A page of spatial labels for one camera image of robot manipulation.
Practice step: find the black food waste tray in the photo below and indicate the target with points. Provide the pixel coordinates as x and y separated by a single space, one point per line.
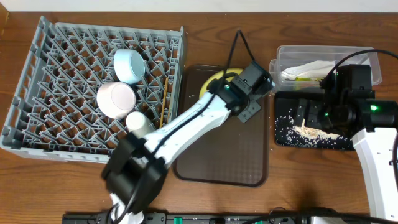
286 103

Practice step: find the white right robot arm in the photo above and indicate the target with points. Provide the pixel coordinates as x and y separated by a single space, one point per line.
349 108

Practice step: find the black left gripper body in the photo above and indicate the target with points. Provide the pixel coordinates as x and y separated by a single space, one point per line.
247 111

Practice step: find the spilled rice pile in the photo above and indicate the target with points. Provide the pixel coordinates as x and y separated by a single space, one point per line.
287 134

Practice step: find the white napkin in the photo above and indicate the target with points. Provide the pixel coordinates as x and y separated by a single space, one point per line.
314 70

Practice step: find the wooden chopstick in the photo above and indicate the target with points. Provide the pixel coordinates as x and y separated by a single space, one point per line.
170 104
163 102

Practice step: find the clear plastic waste bin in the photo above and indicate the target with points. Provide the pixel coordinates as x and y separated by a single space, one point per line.
295 55

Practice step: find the green snack wrapper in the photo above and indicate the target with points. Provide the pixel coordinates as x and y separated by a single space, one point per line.
307 79

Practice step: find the brown plastic serving tray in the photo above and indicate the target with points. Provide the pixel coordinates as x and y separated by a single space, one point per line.
235 153

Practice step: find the pink shallow bowl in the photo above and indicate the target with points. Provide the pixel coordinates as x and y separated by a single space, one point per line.
116 99

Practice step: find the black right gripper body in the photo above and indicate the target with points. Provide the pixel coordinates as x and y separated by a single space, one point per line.
314 116

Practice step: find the light blue bowl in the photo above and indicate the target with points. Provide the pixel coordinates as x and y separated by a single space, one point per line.
129 66

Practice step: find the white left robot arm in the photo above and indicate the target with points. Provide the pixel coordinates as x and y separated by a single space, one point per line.
137 168

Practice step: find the yellow round plate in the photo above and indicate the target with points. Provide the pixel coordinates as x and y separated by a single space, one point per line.
217 76

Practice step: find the white small cup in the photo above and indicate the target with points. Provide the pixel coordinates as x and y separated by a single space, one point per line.
138 124

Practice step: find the grey plastic dishwasher rack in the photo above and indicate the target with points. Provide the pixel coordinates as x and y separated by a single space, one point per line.
54 114

